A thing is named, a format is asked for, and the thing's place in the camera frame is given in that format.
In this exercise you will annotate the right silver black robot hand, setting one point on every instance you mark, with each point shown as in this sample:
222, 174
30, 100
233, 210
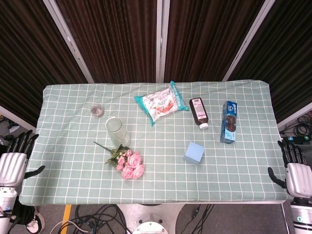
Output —
297, 178

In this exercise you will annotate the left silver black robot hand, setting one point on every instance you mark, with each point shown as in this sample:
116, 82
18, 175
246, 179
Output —
13, 162

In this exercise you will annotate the pink rose bouquet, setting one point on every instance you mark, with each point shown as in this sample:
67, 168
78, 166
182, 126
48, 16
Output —
129, 163

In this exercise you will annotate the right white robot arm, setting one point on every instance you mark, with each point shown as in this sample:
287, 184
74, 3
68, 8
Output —
301, 215

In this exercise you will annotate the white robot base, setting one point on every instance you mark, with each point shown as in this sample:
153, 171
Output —
149, 218

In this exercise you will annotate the clear glass jar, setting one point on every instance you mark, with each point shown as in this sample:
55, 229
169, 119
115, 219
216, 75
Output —
117, 132

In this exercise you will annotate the black white sneaker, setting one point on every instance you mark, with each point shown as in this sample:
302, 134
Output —
34, 220

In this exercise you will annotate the yellow floor tape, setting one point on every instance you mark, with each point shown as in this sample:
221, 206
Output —
66, 215

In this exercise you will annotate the blue cookie box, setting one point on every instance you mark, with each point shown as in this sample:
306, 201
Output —
229, 122

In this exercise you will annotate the small round glass lid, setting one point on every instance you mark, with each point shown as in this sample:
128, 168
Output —
97, 110

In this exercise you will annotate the light blue cube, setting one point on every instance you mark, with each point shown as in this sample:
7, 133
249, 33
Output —
194, 153

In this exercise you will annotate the dark brown curtain panel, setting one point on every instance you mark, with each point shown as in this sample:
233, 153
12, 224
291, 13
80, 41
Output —
278, 58
36, 48
212, 39
107, 40

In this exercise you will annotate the brown bottle white cap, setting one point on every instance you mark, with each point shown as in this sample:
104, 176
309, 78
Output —
199, 112

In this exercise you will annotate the green checkered tablecloth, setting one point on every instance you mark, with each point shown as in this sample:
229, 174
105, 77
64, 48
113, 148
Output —
156, 146

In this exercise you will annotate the teal white snack bag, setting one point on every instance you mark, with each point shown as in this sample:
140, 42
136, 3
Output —
162, 102

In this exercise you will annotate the white partition frame post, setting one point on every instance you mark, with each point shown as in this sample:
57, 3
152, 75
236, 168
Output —
162, 41
69, 41
246, 39

